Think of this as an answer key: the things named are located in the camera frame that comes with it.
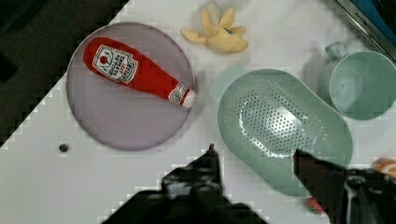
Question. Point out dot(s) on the red strawberry toy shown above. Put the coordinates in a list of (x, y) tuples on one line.
[(314, 206)]

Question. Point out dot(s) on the red plush ketchup bottle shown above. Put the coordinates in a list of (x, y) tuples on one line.
[(128, 67)]

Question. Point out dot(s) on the black toaster oven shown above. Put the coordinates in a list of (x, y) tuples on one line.
[(376, 18)]

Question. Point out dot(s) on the yellow plush banana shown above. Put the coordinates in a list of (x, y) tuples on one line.
[(218, 31)]

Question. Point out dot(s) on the green plastic strainer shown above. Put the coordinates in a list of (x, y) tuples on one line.
[(264, 116)]

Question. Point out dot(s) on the green plastic mug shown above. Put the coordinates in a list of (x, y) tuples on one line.
[(359, 85)]

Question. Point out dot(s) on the purple round plate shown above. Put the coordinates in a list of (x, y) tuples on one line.
[(118, 116)]

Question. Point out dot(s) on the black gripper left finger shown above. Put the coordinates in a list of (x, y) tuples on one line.
[(203, 172)]

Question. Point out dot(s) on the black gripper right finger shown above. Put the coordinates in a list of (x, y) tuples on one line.
[(347, 196)]

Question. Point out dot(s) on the orange slice toy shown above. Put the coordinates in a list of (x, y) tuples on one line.
[(386, 166)]

